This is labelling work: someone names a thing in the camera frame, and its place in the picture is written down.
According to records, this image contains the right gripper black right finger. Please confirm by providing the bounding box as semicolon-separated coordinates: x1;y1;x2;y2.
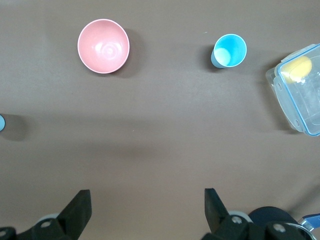
201;187;267;240

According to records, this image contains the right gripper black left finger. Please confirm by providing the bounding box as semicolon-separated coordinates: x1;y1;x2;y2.
14;189;92;240

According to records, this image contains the clear plastic lidded container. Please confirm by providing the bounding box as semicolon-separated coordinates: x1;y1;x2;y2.
265;42;320;138

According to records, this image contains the pink bowl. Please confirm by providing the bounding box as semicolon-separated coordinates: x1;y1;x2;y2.
76;18;131;75

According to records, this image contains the yellow round food piece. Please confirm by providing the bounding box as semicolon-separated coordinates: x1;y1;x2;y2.
281;55;313;85

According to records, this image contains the black pot with blue handle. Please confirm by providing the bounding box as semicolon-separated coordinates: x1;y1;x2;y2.
248;205;320;240

